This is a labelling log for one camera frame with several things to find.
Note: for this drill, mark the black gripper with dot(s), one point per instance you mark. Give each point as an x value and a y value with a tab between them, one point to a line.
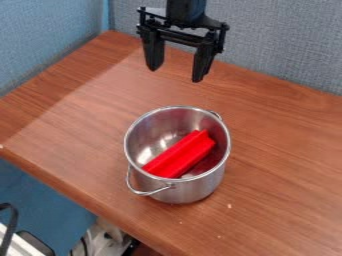
183	24

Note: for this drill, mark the red rectangular block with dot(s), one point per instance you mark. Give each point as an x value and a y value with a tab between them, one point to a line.
177	160

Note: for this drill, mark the white striped bag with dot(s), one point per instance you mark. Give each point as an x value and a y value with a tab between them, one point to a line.
23	248

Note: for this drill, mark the metal pot with handles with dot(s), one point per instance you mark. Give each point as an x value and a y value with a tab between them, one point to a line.
154	132

